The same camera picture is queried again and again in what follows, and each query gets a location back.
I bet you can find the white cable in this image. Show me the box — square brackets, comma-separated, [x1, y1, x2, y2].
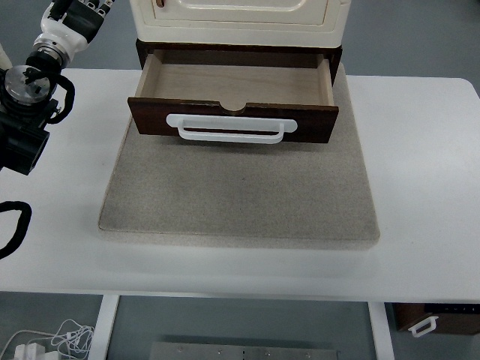
[0, 319, 96, 360]

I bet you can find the wooden drawer with white handle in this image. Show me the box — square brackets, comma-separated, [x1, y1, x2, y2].
[127, 49, 341, 146]

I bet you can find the white table leg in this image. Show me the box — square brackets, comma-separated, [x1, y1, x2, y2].
[367, 301, 395, 360]
[89, 295, 121, 360]

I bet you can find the brown box with white handle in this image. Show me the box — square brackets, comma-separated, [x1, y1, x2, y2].
[391, 302, 480, 338]

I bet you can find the white power adapter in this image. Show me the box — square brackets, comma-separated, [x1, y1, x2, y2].
[13, 341, 48, 360]

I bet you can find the grey felt mat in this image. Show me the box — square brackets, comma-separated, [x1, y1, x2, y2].
[97, 61, 381, 252]

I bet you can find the black control panel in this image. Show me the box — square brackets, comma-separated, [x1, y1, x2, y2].
[423, 303, 480, 314]

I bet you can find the cream upper cabinet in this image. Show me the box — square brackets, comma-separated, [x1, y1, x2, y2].
[129, 0, 352, 48]

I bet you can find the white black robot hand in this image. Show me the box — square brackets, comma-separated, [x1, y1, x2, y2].
[40, 0, 114, 53]

